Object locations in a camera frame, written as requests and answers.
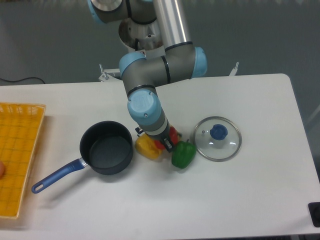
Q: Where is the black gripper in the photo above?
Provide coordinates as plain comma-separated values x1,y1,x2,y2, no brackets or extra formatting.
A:
135,126,175,152

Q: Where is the red bell pepper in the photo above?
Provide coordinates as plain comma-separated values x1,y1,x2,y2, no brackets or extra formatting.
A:
154,125,181,150

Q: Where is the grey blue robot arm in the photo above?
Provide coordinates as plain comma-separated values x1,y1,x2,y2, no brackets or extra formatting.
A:
88,0,208,152

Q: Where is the yellow bell pepper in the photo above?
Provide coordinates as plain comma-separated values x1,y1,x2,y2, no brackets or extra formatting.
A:
134,134,163,160

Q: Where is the green bell pepper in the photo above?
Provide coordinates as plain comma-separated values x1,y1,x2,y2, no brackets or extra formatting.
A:
171,141,197,169

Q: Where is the glass lid blue knob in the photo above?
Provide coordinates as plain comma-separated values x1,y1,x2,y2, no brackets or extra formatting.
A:
191,116,243,162

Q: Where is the yellow woven basket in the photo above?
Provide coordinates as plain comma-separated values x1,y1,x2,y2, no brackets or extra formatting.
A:
0,102,46,219

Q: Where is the black device at table edge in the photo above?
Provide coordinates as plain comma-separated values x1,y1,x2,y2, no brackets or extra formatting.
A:
308,202,320,228

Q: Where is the dark saucepan blue handle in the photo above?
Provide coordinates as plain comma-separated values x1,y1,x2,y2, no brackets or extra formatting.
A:
31,121,133,194

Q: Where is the white base frame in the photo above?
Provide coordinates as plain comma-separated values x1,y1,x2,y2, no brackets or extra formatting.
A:
98,62,239,83

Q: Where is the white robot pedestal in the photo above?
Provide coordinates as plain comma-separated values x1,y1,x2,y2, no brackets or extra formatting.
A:
118,18,163,51

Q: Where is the black cable on floor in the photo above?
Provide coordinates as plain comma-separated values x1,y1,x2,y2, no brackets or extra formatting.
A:
0,77,46,85

